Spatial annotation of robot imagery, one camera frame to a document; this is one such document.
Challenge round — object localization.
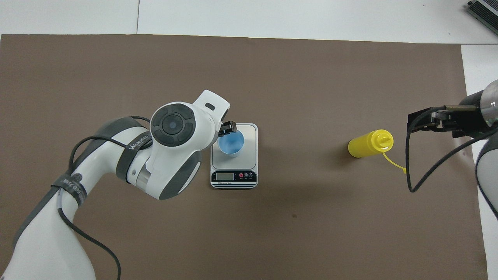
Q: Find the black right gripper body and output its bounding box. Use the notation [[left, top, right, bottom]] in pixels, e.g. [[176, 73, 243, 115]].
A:
[[444, 91, 487, 139]]

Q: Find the light blue plastic cup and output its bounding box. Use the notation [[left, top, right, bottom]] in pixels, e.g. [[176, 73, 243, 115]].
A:
[[217, 130, 245, 158]]

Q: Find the yellow squeeze bottle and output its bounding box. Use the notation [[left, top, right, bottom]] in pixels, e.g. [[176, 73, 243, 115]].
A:
[[347, 129, 407, 174]]

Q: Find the silver digital kitchen scale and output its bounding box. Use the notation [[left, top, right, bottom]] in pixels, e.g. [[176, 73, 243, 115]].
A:
[[210, 123, 259, 189]]

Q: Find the grey ribbed metal device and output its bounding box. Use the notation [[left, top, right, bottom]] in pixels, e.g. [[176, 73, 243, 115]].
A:
[[467, 0, 498, 36]]

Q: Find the brown paper mat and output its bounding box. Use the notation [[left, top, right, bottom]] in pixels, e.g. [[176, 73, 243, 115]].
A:
[[0, 34, 489, 280]]

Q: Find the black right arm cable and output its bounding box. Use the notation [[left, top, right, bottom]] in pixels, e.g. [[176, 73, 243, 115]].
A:
[[405, 106, 498, 193]]

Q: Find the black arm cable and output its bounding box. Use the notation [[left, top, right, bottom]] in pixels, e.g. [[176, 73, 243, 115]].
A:
[[56, 115, 152, 280], [405, 106, 498, 193]]

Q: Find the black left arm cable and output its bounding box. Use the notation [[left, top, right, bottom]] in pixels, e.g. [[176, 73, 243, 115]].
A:
[[56, 115, 152, 280]]

